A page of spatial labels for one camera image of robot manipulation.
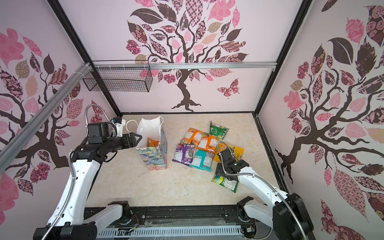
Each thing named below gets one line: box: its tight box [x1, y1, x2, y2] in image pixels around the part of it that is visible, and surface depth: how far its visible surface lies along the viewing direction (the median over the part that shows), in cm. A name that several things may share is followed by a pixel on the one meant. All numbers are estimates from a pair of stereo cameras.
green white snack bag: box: [211, 174, 239, 193], surface depth 84 cm
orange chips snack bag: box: [147, 137, 160, 148], surface depth 97 cm
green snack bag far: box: [209, 120, 230, 140], surface depth 107 cm
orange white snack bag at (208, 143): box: [196, 134, 218, 154], surface depth 100 cm
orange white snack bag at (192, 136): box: [180, 128, 205, 146], surface depth 105 cm
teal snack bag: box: [189, 149, 215, 172], surface depth 93 cm
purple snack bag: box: [172, 143, 196, 167], surface depth 95 cm
